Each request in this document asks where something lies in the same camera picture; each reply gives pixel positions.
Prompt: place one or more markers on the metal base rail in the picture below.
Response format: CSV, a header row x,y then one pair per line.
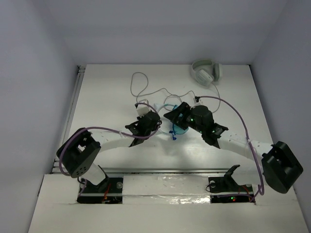
x,y
147,185

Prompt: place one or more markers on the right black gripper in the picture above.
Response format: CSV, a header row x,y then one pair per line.
x,y
174,115

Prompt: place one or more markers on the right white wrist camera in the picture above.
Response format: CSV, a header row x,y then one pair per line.
x,y
197,101

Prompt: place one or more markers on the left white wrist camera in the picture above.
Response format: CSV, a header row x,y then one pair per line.
x,y
142,109

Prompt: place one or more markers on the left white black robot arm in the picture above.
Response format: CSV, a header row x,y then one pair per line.
x,y
78,153

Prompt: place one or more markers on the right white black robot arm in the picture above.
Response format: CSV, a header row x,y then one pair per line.
x,y
280,166

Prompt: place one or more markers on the teal cat ear headphones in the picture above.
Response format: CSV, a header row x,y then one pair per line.
x,y
167,128

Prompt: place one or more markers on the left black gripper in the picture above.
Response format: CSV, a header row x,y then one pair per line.
x,y
137,128

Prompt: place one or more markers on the white grey headphones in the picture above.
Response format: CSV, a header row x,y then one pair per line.
x,y
206,71

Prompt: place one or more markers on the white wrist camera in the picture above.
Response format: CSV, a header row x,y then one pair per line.
x,y
197,101
142,109

